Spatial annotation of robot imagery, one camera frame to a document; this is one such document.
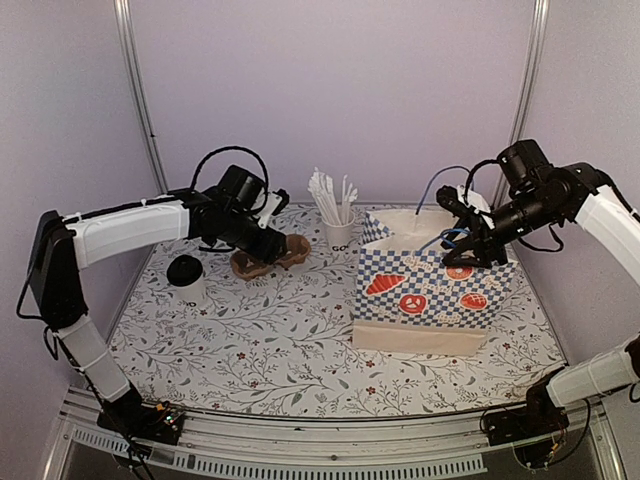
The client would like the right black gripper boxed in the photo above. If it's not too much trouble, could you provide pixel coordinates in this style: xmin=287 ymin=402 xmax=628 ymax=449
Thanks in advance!
xmin=442 ymin=188 xmax=560 ymax=268

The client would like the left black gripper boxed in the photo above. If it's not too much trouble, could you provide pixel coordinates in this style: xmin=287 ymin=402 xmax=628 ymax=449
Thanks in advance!
xmin=220 ymin=211 xmax=287 ymax=264

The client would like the brown cardboard cup carrier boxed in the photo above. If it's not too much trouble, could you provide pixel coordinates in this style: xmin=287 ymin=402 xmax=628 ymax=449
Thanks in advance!
xmin=230 ymin=234 xmax=312 ymax=281

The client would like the checkered paper takeout bag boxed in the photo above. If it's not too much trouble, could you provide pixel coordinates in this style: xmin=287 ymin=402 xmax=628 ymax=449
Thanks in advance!
xmin=353 ymin=206 xmax=518 ymax=356

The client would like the black plastic cup lid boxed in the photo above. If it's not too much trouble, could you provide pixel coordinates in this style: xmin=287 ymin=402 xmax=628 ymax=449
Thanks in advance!
xmin=166 ymin=255 xmax=204 ymax=287

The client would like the white paper coffee cup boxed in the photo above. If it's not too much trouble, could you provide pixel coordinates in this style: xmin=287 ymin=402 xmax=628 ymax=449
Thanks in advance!
xmin=174 ymin=276 xmax=208 ymax=308

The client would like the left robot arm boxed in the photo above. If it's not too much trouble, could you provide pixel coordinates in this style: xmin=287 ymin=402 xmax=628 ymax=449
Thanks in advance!
xmin=22 ymin=165 xmax=290 ymax=438

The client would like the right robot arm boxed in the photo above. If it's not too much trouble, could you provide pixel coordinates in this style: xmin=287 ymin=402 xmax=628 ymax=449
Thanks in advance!
xmin=436 ymin=139 xmax=639 ymax=445

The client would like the white cup holding straws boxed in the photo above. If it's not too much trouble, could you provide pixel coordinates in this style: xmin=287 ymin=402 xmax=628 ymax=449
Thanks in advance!
xmin=322 ymin=210 xmax=355 ymax=253

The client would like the bundle of white wrapped straws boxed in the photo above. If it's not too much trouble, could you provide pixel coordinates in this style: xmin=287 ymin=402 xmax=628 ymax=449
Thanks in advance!
xmin=308 ymin=168 xmax=358 ymax=226

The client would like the floral patterned table mat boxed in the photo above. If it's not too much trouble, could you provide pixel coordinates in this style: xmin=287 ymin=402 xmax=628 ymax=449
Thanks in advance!
xmin=110 ymin=205 xmax=564 ymax=418

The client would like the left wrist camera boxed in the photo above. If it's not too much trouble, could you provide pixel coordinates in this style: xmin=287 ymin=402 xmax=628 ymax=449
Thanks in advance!
xmin=256 ymin=189 xmax=290 ymax=229

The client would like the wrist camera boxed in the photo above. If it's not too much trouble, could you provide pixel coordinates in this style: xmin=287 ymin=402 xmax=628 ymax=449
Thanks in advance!
xmin=256 ymin=189 xmax=290 ymax=229
xmin=436 ymin=185 xmax=491 ymax=217

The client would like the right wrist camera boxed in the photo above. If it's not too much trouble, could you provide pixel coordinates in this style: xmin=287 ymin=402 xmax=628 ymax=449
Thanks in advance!
xmin=436 ymin=185 xmax=491 ymax=217

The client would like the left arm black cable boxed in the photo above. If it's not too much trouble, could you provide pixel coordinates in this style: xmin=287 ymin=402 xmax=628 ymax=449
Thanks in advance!
xmin=191 ymin=145 xmax=270 ymax=194

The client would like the right aluminium frame post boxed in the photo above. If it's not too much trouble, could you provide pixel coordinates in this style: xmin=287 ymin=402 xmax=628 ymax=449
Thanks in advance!
xmin=496 ymin=1 xmax=551 ymax=146

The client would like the aluminium frame post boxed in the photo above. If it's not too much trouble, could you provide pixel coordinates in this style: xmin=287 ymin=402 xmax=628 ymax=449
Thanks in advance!
xmin=496 ymin=1 xmax=551 ymax=146
xmin=113 ymin=0 xmax=169 ymax=193

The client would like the front aluminium rail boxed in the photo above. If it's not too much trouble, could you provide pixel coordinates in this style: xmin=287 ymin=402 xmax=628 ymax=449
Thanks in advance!
xmin=43 ymin=388 xmax=627 ymax=479

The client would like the left aluminium frame post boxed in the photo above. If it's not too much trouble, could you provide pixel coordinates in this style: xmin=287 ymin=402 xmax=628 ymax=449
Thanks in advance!
xmin=113 ymin=0 xmax=169 ymax=193

